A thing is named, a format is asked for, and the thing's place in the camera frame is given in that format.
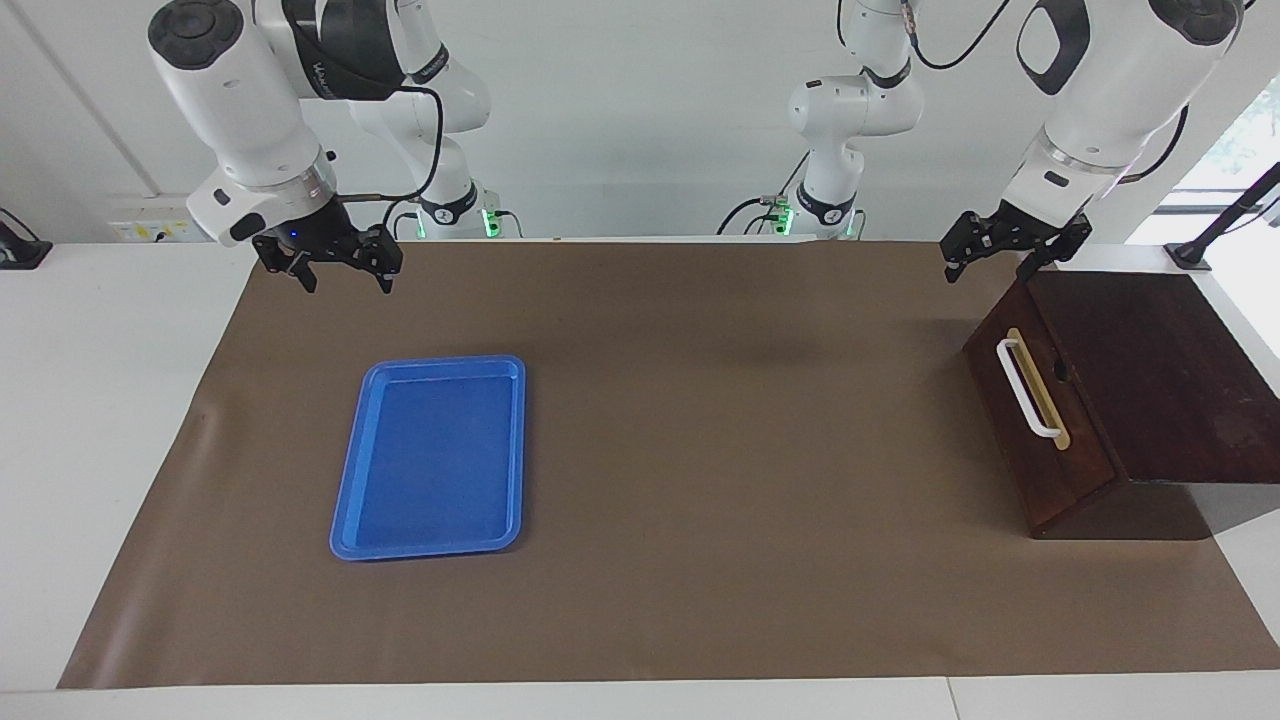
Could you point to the blue plastic tray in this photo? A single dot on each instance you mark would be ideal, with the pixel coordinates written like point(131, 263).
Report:
point(430, 460)

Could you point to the bright window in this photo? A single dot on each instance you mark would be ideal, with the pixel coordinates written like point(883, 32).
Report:
point(1250, 130)

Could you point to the brown paper table mat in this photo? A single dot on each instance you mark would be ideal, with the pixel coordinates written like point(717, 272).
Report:
point(700, 500)

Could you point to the black camera stand pole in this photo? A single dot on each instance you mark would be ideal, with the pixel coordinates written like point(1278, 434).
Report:
point(1190, 255)

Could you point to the white wall power socket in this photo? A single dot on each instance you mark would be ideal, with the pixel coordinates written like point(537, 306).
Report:
point(150, 225)

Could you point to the dark wooden cabinet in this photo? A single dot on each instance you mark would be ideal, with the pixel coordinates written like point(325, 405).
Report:
point(1150, 370)

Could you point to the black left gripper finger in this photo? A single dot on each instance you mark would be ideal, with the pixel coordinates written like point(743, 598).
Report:
point(1065, 238)
point(965, 238)

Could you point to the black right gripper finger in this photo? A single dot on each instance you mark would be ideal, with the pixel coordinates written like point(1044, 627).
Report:
point(385, 258)
point(295, 265)

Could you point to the black stand foot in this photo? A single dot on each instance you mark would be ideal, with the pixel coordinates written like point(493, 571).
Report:
point(20, 252)

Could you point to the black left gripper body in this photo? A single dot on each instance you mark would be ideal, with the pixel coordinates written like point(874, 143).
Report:
point(1020, 232)

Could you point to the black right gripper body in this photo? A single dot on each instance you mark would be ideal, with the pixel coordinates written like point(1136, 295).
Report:
point(310, 240)

